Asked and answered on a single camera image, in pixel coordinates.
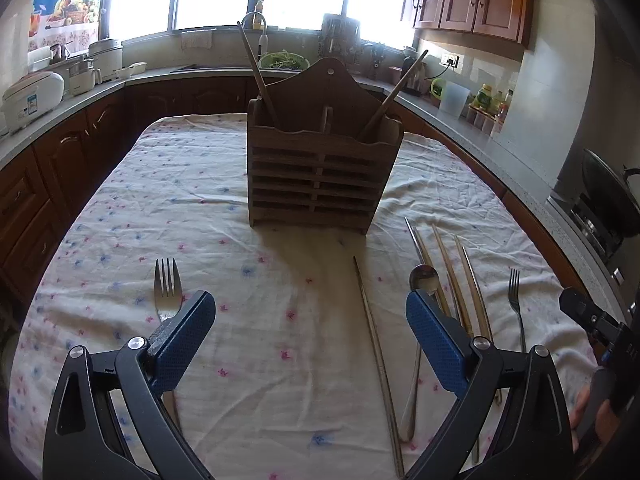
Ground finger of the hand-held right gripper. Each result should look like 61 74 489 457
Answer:
559 287 625 347

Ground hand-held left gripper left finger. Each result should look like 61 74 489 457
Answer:
42 290 217 480

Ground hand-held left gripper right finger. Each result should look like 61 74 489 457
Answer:
406 290 573 480

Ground silver metal spoon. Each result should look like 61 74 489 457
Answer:
399 264 441 443

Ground golden chopstick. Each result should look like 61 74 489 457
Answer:
431 225 476 338
452 234 488 341

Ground wooden utensil holder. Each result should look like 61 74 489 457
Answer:
247 57 405 236

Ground person's right hand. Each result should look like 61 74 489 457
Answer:
569 384 608 453

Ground silver fork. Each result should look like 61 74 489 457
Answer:
507 267 527 354
152 257 184 432

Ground gas stove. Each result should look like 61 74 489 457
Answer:
546 187 640 283

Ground floral white tablecloth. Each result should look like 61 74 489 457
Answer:
10 114 601 480

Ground black wok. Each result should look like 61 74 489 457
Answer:
581 148 640 239

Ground grey kitchen countertop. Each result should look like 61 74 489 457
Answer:
0 62 628 313

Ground dark wooden lower cabinets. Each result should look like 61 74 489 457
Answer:
0 75 511 307

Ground row of condiment bottles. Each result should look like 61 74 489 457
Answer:
469 84 516 133

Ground translucent plastic jug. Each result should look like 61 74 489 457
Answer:
439 82 472 119

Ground wooden stick utensil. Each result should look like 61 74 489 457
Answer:
236 21 281 128
356 50 430 142

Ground electric kettle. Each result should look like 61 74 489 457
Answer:
401 55 427 97

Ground steel kitchen sink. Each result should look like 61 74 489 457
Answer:
169 62 251 75

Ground small white electric pot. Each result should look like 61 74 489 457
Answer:
66 57 102 97

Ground white rice cooker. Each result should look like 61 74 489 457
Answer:
0 71 67 134

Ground large white lidded pot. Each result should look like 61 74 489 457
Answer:
88 37 124 84

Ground green basin of vegetables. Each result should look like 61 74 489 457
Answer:
258 50 308 72

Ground hanging dish towel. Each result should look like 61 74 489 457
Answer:
180 31 214 51

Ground chrome kitchen faucet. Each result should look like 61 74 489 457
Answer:
241 11 269 62

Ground knife rack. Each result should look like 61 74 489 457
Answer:
316 14 362 59

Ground wooden upper cabinets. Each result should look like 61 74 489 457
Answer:
394 0 535 50

